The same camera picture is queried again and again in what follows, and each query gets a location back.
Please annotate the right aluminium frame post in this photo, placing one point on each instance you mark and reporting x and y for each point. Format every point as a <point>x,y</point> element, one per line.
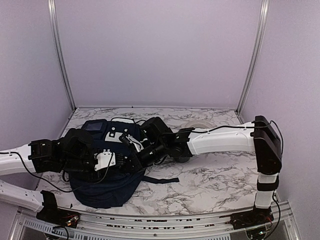
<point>258,41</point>

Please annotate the navy blue student backpack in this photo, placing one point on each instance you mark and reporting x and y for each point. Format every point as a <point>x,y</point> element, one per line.
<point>110,187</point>

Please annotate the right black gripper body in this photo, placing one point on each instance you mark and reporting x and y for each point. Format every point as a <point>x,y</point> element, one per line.
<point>145,161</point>

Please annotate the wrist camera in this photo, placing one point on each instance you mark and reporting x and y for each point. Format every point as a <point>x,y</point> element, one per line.
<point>131,142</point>
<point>109,159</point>

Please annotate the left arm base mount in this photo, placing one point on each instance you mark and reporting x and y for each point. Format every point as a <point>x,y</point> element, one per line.
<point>51,213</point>

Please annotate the aluminium frame post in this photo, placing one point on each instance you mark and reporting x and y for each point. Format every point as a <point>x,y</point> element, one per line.
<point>59,52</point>
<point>258,41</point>

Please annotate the left aluminium frame post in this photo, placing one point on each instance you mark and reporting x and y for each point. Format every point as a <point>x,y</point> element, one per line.
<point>59,52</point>

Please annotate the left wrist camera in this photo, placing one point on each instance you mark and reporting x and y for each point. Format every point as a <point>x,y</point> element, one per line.
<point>109,159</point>

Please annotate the front aluminium rail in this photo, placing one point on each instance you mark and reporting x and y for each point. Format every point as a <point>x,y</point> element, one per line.
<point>217,226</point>

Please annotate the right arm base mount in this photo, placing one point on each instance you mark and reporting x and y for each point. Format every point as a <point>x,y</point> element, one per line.
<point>250,218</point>

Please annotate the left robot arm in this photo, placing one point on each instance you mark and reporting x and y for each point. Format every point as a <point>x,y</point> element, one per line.
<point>93,166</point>

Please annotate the dark grey metal mug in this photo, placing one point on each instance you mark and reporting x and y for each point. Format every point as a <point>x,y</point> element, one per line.
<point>183,159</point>

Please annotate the grey swirl ceramic plate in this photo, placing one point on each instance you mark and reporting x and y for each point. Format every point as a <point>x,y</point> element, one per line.
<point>201,124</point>

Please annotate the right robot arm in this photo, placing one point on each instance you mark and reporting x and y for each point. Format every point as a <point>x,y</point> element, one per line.
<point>260,136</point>

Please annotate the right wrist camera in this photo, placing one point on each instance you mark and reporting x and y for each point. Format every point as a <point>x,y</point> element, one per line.
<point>131,142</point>

